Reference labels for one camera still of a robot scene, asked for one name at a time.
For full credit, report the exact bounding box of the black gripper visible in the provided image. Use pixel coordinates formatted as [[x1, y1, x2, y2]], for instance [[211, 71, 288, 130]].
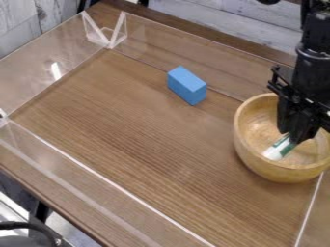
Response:
[[266, 65, 330, 146]]

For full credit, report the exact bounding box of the green and white marker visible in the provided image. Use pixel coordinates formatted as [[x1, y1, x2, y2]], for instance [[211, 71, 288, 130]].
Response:
[[264, 134, 297, 161]]

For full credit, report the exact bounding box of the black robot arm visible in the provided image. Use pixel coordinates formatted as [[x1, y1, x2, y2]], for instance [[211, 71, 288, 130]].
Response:
[[269, 0, 330, 145]]

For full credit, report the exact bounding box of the brown wooden bowl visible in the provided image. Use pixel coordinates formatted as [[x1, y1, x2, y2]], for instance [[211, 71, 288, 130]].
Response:
[[234, 93, 330, 183]]

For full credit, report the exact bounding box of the blue rectangular block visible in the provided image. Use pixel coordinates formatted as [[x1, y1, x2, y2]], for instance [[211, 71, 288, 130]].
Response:
[[167, 66, 207, 105]]

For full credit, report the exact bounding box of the black metal base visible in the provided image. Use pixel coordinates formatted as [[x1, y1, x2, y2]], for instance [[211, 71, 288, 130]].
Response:
[[0, 230, 75, 247]]

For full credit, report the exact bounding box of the clear acrylic tray wall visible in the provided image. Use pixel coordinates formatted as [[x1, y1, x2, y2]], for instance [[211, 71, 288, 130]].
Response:
[[0, 10, 330, 247]]

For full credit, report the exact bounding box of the black cable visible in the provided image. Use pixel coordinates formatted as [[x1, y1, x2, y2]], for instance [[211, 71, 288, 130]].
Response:
[[0, 221, 62, 247]]

